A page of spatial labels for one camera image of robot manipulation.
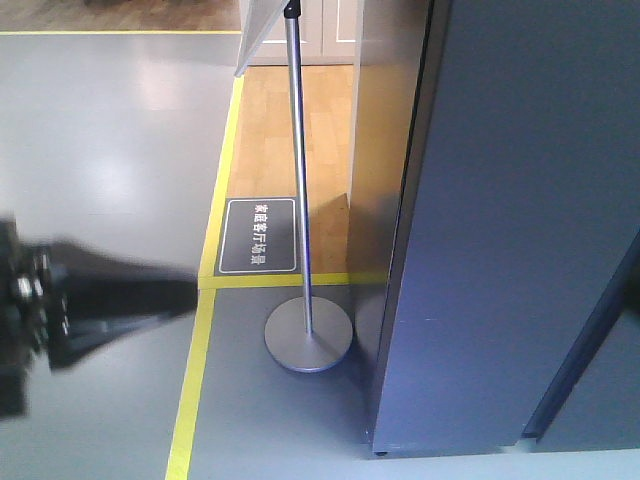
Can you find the white sign board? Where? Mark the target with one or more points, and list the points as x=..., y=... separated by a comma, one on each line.
x=260, y=18

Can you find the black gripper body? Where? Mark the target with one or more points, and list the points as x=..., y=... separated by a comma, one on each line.
x=33, y=314

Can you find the yellow floor tape line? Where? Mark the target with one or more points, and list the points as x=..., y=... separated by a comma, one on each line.
x=129, y=145

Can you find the fridge door white interior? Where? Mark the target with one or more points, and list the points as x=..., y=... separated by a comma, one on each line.
x=522, y=214

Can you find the grey sign stand pole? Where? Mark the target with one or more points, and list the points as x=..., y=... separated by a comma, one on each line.
x=307, y=334

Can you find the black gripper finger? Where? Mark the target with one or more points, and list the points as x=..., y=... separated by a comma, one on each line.
x=97, y=299

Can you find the dark floor label sign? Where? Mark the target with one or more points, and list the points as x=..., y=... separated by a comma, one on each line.
x=259, y=236

